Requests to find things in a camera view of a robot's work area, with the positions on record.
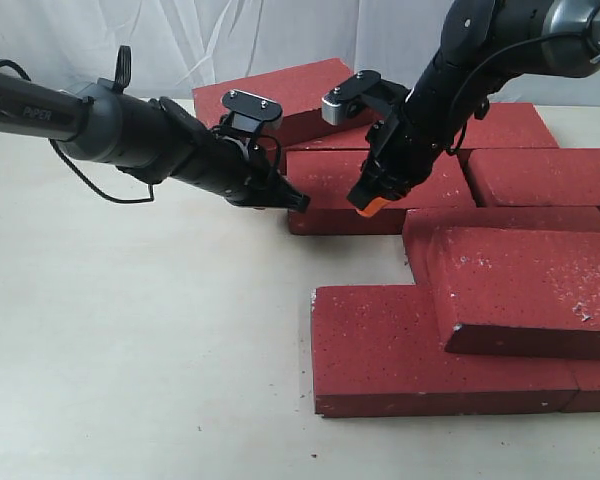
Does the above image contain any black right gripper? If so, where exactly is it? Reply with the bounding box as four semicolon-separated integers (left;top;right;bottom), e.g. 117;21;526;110
347;84;491;219

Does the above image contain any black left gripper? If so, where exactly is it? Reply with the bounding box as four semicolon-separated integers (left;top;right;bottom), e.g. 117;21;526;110
174;117;311;213

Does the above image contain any red brick moved into row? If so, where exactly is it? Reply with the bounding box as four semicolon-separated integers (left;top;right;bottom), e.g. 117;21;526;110
287;150;476;236

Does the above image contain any red brick with white chips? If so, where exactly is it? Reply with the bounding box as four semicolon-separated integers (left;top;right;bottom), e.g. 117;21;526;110
427;227;600;360

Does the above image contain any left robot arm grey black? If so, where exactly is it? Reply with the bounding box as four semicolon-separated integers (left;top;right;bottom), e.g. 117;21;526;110
0;60;310;212

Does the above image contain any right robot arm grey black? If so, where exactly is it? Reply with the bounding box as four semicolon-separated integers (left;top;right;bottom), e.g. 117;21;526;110
347;1;600;217

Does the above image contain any red brick centre right row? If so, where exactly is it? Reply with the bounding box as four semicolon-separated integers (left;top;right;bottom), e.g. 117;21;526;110
402;206;600;285

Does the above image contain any red brick back left tilted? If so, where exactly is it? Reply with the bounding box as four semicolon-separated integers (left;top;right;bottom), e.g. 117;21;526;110
192;58;374;147

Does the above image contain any red brick right middle row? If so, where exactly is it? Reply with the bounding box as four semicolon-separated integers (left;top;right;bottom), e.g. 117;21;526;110
465;148;600;207

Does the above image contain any red brick front left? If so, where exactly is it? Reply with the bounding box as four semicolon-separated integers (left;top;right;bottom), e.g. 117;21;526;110
311;285;579;418

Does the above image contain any red brick back right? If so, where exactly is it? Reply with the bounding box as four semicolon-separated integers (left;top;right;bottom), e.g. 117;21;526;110
460;103;558;152

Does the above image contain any red brick front right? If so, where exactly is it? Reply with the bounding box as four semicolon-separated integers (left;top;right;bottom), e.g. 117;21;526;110
562;360;600;413

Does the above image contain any white backdrop curtain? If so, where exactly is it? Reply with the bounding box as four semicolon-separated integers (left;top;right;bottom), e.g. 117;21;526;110
0;0;600;109

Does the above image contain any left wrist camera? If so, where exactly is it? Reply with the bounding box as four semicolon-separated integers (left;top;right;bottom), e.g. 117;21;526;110
221;89;283;133

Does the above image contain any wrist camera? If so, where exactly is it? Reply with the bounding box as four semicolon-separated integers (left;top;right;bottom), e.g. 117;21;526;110
321;70;381;126
221;89;283;133

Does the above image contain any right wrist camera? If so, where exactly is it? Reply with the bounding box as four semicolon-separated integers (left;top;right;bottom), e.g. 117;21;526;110
321;70;381;126

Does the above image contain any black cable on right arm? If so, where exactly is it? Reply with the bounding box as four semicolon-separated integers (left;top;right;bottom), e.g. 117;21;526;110
444;29;591;156

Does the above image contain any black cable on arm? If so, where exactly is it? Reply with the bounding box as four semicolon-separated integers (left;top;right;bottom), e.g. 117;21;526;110
444;29;591;156
0;45;156;205

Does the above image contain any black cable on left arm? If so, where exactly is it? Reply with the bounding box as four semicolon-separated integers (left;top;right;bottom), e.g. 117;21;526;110
0;45;156;205

